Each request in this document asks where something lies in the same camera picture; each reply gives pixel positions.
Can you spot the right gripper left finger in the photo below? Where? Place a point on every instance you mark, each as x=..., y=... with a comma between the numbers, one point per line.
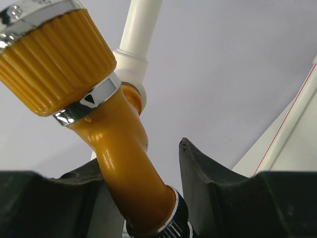
x=76, y=205

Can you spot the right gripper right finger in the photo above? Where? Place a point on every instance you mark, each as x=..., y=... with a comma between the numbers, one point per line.
x=225, y=204

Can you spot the orange faucet chrome knob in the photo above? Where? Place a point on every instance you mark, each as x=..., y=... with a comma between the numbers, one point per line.
x=56, y=62

